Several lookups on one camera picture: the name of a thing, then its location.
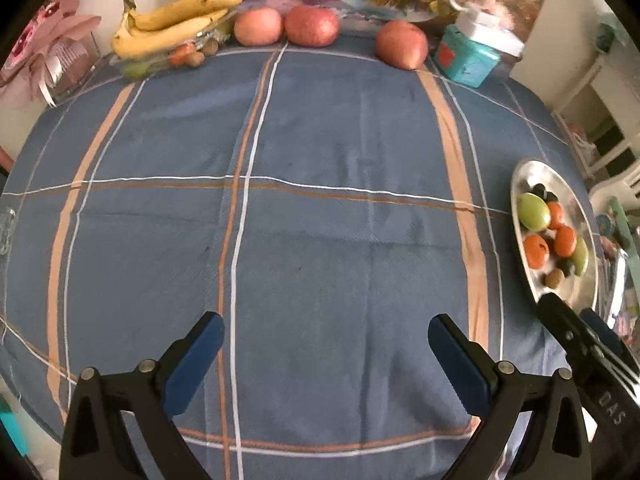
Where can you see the white charger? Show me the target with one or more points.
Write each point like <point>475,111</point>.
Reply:
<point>490,32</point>

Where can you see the orange tangerine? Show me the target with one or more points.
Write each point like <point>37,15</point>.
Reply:
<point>565,240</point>
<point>181,54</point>
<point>555,215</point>
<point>536,251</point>

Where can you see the small green lime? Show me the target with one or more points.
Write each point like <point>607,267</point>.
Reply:
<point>580,256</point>

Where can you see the blue plaid tablecloth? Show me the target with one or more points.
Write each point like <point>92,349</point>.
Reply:
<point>300,210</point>

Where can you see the clear plastic tray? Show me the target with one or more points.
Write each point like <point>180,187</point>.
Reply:
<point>160,62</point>

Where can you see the teal object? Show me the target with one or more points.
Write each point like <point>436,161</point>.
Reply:
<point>12,427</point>

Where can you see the green pear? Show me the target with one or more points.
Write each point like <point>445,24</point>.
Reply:
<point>134,71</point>

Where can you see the silver metal plate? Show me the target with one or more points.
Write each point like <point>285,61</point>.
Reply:
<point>575,285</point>

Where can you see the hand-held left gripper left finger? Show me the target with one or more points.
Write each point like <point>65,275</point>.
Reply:
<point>197,360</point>

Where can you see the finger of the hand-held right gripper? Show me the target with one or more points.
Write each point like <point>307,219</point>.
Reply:
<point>560,315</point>
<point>597,322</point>

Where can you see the white ribbon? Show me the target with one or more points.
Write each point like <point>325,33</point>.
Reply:
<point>47,80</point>

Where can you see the pink flower gift box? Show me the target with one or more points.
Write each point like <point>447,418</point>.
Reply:
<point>45,35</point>

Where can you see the red apple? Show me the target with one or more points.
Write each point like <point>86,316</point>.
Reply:
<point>312,26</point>
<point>402,44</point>
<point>257,26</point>

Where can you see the clear glass object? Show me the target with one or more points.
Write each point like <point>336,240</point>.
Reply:
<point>6,232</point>

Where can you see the yellow banana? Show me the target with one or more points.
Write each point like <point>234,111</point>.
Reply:
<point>145,47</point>
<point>190,7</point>
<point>195,24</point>

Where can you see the green mango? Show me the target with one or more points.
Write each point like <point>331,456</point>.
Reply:
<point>532,211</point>

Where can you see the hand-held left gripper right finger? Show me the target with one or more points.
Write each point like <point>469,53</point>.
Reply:
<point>457,365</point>

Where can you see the dark plum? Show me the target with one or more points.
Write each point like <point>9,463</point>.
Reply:
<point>540,190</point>
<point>551,196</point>
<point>566,266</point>

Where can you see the teal box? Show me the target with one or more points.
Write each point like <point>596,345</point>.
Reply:
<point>465,62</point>

